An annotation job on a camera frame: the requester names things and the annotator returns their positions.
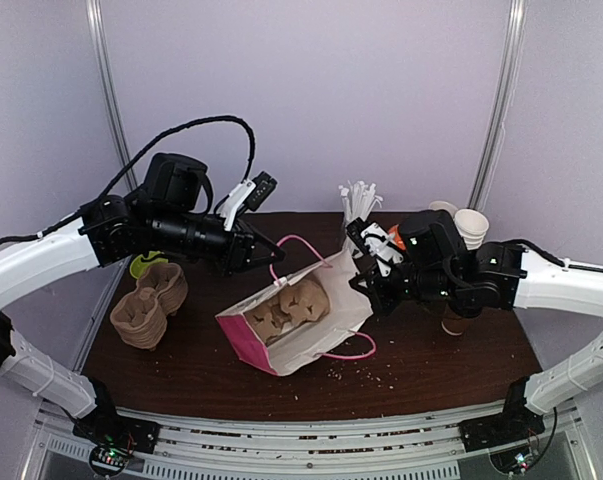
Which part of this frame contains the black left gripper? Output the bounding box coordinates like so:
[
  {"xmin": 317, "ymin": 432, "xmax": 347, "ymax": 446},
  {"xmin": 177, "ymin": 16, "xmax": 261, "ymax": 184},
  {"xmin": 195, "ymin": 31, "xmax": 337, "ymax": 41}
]
[{"xmin": 150, "ymin": 206, "xmax": 285, "ymax": 278}]

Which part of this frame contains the pink and white paper bag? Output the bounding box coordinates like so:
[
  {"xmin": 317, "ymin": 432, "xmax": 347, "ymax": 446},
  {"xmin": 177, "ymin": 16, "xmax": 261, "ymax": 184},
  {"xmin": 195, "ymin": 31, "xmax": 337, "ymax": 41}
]
[{"xmin": 216, "ymin": 235, "xmax": 377, "ymax": 377}]

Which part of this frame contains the single cardboard cup carrier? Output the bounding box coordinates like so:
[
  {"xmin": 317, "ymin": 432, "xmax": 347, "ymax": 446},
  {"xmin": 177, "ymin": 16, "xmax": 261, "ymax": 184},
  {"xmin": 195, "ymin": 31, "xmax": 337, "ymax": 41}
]
[{"xmin": 245, "ymin": 279, "xmax": 331, "ymax": 343}]

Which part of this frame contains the single brown paper cup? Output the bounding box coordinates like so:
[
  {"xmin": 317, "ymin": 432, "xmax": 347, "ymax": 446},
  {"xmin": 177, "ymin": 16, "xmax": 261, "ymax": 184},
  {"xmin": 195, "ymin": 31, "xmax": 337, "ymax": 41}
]
[{"xmin": 441, "ymin": 306, "xmax": 473, "ymax": 336}]

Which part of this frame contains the stack of paper cups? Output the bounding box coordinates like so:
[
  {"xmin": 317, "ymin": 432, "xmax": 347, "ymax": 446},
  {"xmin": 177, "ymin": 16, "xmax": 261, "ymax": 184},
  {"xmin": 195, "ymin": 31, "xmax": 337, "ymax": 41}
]
[{"xmin": 453, "ymin": 209, "xmax": 490, "ymax": 250}]

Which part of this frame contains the stack of cardboard cup carriers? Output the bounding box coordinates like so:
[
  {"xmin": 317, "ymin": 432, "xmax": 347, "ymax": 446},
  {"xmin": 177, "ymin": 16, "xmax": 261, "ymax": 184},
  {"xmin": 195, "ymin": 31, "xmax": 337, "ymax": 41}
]
[{"xmin": 110, "ymin": 263, "xmax": 189, "ymax": 351}]

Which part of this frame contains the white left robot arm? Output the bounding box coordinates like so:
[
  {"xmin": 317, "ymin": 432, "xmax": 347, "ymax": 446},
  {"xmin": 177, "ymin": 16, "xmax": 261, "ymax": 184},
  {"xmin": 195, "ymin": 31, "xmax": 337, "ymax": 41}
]
[{"xmin": 0, "ymin": 153, "xmax": 284, "ymax": 455}]

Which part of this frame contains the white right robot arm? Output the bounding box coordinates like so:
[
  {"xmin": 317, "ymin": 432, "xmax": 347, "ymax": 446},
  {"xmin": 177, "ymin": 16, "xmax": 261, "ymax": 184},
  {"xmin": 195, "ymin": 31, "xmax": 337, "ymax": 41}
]
[{"xmin": 345, "ymin": 210, "xmax": 603, "ymax": 452}]

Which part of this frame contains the orange bowl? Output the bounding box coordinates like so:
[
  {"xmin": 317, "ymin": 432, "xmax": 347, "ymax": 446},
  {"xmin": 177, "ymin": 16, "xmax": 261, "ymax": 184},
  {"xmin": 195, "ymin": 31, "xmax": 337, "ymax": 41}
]
[{"xmin": 388, "ymin": 224, "xmax": 406, "ymax": 251}]

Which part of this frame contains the glass jar of straws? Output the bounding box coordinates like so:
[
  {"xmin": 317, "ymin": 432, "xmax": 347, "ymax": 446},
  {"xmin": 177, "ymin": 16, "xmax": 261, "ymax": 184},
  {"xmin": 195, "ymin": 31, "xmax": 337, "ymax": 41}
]
[{"xmin": 338, "ymin": 180, "xmax": 383, "ymax": 259}]

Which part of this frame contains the beige ceramic mug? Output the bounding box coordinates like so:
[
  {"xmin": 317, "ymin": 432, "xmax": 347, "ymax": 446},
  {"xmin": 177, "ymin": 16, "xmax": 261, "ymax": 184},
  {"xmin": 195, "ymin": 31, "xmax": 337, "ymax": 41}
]
[{"xmin": 428, "ymin": 200, "xmax": 458, "ymax": 217}]

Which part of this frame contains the lime green bowl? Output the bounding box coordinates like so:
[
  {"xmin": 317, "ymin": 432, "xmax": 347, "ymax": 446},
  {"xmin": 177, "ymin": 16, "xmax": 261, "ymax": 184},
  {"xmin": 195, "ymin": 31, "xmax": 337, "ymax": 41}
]
[{"xmin": 129, "ymin": 251, "xmax": 168, "ymax": 280}]

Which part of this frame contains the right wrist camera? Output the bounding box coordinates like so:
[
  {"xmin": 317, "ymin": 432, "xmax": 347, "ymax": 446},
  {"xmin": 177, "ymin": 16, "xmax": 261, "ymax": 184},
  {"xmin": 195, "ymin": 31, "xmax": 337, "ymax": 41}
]
[{"xmin": 345, "ymin": 218, "xmax": 404, "ymax": 277}]

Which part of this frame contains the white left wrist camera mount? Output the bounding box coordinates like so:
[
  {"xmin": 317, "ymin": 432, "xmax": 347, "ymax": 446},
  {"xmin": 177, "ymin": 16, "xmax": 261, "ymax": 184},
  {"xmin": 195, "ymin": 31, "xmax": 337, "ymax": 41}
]
[{"xmin": 216, "ymin": 171, "xmax": 278, "ymax": 232}]

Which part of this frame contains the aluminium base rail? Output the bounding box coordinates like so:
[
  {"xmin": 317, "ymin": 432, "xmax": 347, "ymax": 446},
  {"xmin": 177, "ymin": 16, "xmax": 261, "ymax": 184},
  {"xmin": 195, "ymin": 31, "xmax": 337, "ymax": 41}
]
[{"xmin": 20, "ymin": 394, "xmax": 597, "ymax": 480}]

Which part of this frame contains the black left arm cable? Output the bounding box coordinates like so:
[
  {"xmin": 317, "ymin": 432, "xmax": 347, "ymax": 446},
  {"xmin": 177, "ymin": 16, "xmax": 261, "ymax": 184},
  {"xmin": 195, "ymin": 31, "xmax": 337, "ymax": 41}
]
[{"xmin": 0, "ymin": 115, "xmax": 257, "ymax": 261}]

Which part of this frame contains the right aluminium frame post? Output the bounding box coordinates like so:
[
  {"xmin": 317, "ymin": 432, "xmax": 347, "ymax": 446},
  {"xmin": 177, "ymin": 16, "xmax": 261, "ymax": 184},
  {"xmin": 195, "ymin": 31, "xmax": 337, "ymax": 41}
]
[{"xmin": 468, "ymin": 0, "xmax": 528, "ymax": 211}]

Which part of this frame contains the aluminium frame post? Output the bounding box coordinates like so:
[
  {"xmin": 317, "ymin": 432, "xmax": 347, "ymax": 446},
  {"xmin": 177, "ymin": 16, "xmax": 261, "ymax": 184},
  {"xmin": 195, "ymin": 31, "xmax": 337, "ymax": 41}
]
[
  {"xmin": 468, "ymin": 0, "xmax": 528, "ymax": 211},
  {"xmin": 86, "ymin": 0, "xmax": 131, "ymax": 167}
]

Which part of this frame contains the left aluminium frame post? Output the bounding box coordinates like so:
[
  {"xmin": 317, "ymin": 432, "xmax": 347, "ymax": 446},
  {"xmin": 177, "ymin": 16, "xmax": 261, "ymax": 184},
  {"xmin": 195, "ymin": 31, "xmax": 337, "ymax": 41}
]
[{"xmin": 86, "ymin": 0, "xmax": 131, "ymax": 167}]

